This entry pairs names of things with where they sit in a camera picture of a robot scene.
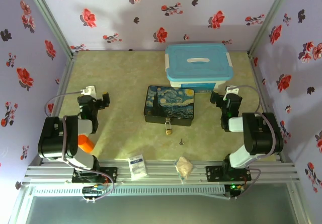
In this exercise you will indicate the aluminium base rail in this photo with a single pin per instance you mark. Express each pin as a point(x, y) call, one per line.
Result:
point(161, 169)

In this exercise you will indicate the small silver key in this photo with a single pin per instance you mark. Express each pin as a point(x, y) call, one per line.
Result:
point(181, 142)

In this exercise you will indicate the orange plastic block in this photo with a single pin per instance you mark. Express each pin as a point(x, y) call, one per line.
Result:
point(85, 143)

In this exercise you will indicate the starry night painted tin box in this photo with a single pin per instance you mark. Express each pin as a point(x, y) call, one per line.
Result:
point(169, 103)

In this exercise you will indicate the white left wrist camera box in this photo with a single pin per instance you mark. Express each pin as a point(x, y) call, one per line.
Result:
point(88, 90)

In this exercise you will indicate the clear plastic bag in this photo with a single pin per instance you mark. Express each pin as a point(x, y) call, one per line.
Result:
point(184, 168)

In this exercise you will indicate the aluminium side rail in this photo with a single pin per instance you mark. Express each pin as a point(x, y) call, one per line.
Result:
point(259, 83)
point(66, 78)

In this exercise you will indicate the white paper packet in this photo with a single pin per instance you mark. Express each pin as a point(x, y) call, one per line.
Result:
point(137, 168)

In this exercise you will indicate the white storage box blue lid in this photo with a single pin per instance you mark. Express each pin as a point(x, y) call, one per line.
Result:
point(198, 68)

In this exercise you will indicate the aluminium frame post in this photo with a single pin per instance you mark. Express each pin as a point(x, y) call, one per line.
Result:
point(271, 17)
point(50, 20)

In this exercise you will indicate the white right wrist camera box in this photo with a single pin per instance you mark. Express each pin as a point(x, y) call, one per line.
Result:
point(232, 89)

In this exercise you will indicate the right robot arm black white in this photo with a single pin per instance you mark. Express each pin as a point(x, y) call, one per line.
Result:
point(261, 133)

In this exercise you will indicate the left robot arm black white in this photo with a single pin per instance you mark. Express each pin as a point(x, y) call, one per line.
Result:
point(55, 138)

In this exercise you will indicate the brass padlock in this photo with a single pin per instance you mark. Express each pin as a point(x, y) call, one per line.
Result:
point(168, 131)

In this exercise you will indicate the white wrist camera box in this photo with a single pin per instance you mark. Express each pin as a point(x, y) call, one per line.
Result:
point(232, 89)
point(88, 90)

